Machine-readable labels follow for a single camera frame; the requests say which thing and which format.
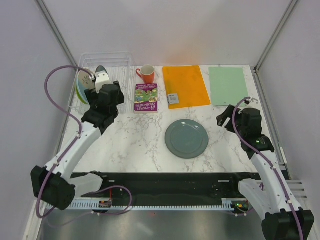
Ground dark blue floral plate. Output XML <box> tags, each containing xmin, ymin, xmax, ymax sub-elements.
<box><xmin>95</xmin><ymin>65</ymin><xmax>108</xmax><ymax>75</ymax></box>

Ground grey-green ribbed plate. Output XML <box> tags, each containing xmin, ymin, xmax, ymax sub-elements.
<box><xmin>164</xmin><ymin>119</ymin><xmax>209</xmax><ymax>159</ymax></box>

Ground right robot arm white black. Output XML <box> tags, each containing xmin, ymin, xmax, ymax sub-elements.
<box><xmin>216</xmin><ymin>105</ymin><xmax>315</xmax><ymax>240</ymax></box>

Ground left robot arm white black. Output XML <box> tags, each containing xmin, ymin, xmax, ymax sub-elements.
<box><xmin>30</xmin><ymin>81</ymin><xmax>124</xmax><ymax>210</ymax></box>

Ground light green cutting board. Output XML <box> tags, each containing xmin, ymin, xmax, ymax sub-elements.
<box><xmin>208</xmin><ymin>66</ymin><xmax>249</xmax><ymax>106</ymax></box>

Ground cream blue leaf plate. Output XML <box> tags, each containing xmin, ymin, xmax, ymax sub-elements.
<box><xmin>75</xmin><ymin>70</ymin><xmax>95</xmax><ymax>103</ymax></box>

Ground green white plate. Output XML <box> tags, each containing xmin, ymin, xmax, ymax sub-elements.
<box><xmin>75</xmin><ymin>85</ymin><xmax>88</xmax><ymax>105</ymax></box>

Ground purple treehouse book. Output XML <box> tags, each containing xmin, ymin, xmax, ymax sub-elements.
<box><xmin>133</xmin><ymin>83</ymin><xmax>158</xmax><ymax>114</ymax></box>

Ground orange mug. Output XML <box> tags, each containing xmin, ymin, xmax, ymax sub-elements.
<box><xmin>135</xmin><ymin>65</ymin><xmax>155</xmax><ymax>84</ymax></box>

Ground orange cutting board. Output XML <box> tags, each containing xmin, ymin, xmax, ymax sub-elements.
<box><xmin>162</xmin><ymin>65</ymin><xmax>211</xmax><ymax>110</ymax></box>

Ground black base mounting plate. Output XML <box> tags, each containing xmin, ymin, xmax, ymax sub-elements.
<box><xmin>85</xmin><ymin>172</ymin><xmax>260</xmax><ymax>205</ymax></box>

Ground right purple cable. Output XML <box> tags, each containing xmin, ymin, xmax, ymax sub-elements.
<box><xmin>231</xmin><ymin>98</ymin><xmax>305</xmax><ymax>240</ymax></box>

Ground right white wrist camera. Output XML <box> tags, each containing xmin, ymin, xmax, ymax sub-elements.
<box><xmin>244</xmin><ymin>97</ymin><xmax>259</xmax><ymax>106</ymax></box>

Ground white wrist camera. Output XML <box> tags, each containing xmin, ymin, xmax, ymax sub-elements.
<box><xmin>91</xmin><ymin>71</ymin><xmax>112</xmax><ymax>93</ymax></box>
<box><xmin>244</xmin><ymin>97</ymin><xmax>259</xmax><ymax>106</ymax></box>

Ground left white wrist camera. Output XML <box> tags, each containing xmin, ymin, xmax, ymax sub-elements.
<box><xmin>91</xmin><ymin>71</ymin><xmax>112</xmax><ymax>93</ymax></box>

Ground white wire dish rack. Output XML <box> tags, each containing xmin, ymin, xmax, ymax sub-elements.
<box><xmin>68</xmin><ymin>52</ymin><xmax>135</xmax><ymax>115</ymax></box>

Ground white slotted cable duct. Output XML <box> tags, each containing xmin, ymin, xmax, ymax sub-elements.
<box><xmin>66</xmin><ymin>198</ymin><xmax>250</xmax><ymax>213</ymax></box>

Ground right aluminium frame post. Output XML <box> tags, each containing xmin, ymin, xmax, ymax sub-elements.
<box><xmin>253</xmin><ymin>0</ymin><xmax>301</xmax><ymax>73</ymax></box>

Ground aluminium frame post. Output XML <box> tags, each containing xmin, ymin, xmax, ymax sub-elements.
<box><xmin>253</xmin><ymin>0</ymin><xmax>301</xmax><ymax>73</ymax></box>
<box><xmin>35</xmin><ymin>0</ymin><xmax>78</xmax><ymax>66</ymax></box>

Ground left aluminium frame post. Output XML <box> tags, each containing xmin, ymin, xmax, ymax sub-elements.
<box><xmin>35</xmin><ymin>0</ymin><xmax>78</xmax><ymax>66</ymax></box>

